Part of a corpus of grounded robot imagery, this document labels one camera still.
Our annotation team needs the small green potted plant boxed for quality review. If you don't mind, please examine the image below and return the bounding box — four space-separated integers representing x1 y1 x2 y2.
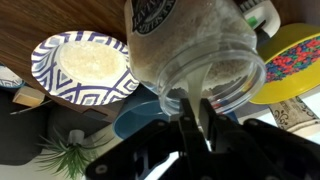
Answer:
34 128 111 180

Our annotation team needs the dark blue bowl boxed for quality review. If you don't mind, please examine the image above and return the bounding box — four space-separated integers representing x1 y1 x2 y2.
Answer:
112 84 239 140

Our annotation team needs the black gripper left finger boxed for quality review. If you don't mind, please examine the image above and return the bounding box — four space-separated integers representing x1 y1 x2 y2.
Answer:
84 97 214 180

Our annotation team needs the blue patterned paper bowl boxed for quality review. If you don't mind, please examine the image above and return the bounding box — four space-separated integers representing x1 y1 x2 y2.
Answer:
0 64 26 89

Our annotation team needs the white tape dispenser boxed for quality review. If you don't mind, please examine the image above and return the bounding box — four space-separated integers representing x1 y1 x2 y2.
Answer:
238 0 282 39

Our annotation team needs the patterned paper cup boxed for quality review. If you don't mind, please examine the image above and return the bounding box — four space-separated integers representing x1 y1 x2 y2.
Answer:
268 95 320 138

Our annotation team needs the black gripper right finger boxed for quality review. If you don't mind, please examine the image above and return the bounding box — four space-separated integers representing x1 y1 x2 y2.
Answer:
199 97 320 180

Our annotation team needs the yellow bowl with colourful candies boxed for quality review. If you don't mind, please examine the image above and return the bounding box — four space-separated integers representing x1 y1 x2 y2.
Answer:
249 22 320 105

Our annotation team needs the clear plastic jar with grains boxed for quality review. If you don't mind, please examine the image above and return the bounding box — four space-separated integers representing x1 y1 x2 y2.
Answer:
123 0 268 117

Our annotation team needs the white bowl with blue pattern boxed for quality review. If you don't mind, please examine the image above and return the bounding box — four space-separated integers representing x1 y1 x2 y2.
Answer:
30 30 140 107

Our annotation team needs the small tan box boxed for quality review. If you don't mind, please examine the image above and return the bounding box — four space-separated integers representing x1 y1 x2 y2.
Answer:
12 86 46 108

